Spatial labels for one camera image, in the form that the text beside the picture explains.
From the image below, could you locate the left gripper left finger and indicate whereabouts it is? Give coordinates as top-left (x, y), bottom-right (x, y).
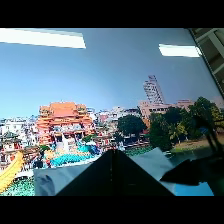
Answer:
top-left (56, 149), bottom-right (116, 197)

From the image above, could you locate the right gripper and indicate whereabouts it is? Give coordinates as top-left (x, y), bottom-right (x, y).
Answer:
top-left (160, 154), bottom-right (224, 197)

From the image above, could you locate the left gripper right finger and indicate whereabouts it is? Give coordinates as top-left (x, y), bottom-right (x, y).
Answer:
top-left (115, 149), bottom-right (175, 197)

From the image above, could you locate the light blue shirt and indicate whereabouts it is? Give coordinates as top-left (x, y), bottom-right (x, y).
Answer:
top-left (33, 147), bottom-right (215, 197)

